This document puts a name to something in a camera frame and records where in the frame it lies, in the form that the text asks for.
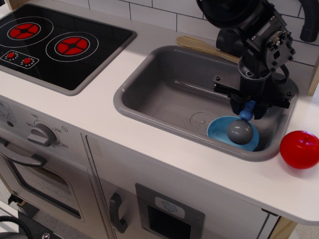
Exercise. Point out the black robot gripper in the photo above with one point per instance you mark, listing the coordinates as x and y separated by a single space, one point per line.
241 90

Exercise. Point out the blue handled grey spoon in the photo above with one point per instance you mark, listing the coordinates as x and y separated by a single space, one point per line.
240 131

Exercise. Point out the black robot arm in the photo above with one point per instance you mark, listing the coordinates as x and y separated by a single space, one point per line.
267 46

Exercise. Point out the light blue plastic bowl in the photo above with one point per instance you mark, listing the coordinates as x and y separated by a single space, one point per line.
218 130

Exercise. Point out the grey plastic sink basin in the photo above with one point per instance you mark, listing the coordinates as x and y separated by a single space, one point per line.
172 90

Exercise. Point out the red plastic apple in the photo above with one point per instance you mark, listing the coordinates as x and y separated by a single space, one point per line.
300 149

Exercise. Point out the wooden spatula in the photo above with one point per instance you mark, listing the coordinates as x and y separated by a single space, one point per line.
198 45

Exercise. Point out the black faucet spout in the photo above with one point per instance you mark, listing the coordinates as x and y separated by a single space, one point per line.
310 28

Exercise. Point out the grey dispenser panel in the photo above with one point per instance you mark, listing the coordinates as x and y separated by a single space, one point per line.
166 217

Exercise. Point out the black toy stove top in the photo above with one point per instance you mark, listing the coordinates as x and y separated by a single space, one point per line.
56 50

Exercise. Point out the oven door with window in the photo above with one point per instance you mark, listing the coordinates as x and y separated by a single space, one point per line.
61 189

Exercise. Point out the grey oven dial knob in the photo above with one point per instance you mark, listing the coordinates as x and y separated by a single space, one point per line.
42 135

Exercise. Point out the grey cabinet door handle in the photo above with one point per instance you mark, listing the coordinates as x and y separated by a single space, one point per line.
118 224

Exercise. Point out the grey oven door handle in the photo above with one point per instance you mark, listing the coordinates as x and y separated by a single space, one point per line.
31 161

